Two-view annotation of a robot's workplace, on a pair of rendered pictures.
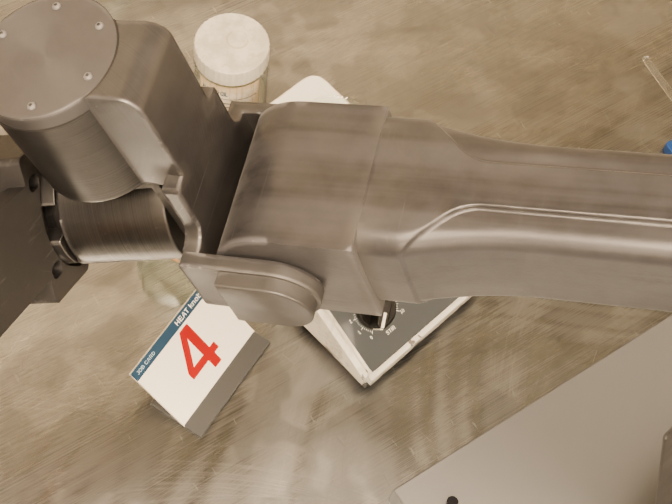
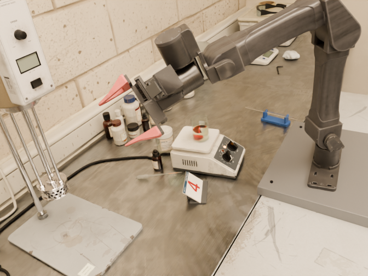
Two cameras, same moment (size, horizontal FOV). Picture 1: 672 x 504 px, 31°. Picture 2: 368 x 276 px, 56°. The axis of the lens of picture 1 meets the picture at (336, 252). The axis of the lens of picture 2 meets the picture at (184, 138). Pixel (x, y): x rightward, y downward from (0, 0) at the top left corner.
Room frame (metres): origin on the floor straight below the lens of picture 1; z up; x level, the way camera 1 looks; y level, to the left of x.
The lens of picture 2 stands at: (-0.40, 0.25, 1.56)
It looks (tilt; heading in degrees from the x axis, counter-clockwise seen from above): 33 degrees down; 348
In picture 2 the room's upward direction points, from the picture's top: 7 degrees counter-clockwise
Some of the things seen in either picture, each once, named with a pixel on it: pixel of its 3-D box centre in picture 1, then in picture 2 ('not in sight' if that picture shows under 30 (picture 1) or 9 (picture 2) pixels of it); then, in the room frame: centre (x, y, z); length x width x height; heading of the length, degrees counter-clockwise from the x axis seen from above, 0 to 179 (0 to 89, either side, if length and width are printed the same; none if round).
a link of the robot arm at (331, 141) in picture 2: not in sight; (326, 135); (0.23, -0.26, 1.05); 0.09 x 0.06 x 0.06; 177
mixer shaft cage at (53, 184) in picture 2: not in sight; (38, 148); (0.29, 0.42, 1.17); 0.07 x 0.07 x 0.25
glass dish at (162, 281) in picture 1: (174, 269); (177, 178); (0.38, 0.12, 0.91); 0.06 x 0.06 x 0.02
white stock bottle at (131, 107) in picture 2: not in sight; (131, 110); (0.78, 0.18, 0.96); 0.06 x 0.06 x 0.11
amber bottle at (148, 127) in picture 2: not in sight; (145, 121); (0.71, 0.15, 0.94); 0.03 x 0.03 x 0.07
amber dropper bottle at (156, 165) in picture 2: not in sight; (156, 158); (0.47, 0.16, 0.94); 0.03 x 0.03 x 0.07
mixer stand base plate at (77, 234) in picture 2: not in sight; (74, 232); (0.28, 0.42, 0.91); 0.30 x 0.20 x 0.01; 43
